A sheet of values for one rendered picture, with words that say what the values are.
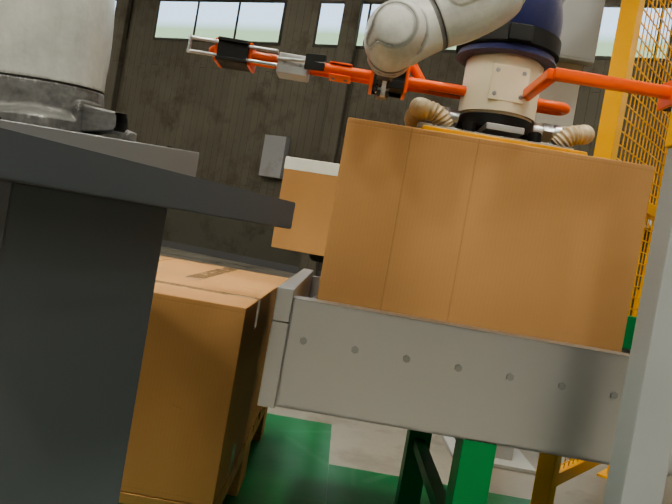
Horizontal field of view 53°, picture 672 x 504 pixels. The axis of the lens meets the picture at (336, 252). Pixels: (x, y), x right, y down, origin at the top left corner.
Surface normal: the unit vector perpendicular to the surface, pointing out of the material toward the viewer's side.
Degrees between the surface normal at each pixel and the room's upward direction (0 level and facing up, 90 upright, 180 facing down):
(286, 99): 90
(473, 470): 90
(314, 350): 90
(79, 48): 91
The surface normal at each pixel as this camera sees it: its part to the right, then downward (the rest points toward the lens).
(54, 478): 0.90, 0.16
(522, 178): -0.07, 0.01
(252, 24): -0.41, -0.05
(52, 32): 0.50, 0.18
